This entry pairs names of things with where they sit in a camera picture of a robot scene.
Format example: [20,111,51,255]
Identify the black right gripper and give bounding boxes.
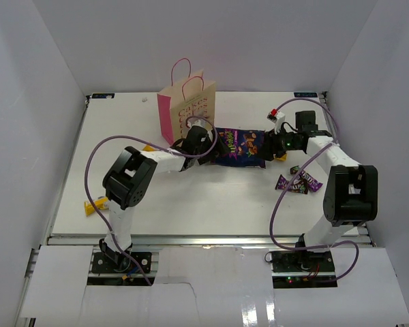
[256,126,302,161]

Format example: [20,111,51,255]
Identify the purple blue candy bag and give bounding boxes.
[212,127,266,168]

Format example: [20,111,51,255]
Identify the paper bag with pink handles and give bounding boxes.
[157,69,216,144]

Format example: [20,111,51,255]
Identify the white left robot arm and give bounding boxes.
[100,125,229,272]

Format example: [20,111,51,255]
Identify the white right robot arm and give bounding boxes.
[262,109,378,272]

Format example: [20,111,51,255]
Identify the yellow snack bar right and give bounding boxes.
[275,153,287,161]

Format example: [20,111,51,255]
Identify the yellow snack bar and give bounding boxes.
[275,153,287,161]
[143,145,156,152]
[84,196,109,217]

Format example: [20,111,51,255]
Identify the purple chocolate pack upper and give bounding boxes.
[290,166,323,192]

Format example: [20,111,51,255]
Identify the purple chocolate pack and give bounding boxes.
[290,166,323,192]
[275,175,309,194]

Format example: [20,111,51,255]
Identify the blue label right corner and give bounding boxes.
[294,92,318,98]

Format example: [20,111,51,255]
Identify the blue label corner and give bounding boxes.
[91,93,115,99]
[294,92,318,98]

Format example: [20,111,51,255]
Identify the purple chocolate pack lower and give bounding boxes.
[275,175,309,194]

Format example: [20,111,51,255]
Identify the yellow snack bar centre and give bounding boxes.
[143,145,156,152]

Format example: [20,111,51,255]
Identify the yellow snack bar left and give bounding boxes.
[84,196,109,217]

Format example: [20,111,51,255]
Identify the blue label left corner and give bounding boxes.
[91,93,115,99]

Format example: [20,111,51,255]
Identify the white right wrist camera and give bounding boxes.
[267,108,286,134]

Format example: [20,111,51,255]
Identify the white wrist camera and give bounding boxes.
[186,117,213,131]
[267,108,286,134]

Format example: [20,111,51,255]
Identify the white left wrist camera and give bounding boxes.
[186,117,213,131]

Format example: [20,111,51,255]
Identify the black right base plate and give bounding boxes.
[264,251,337,290]

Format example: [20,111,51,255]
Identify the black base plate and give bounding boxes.
[264,251,337,290]
[87,252,155,286]

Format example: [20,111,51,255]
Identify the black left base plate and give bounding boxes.
[87,252,155,286]

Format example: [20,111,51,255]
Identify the aluminium front rail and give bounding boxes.
[46,234,372,248]

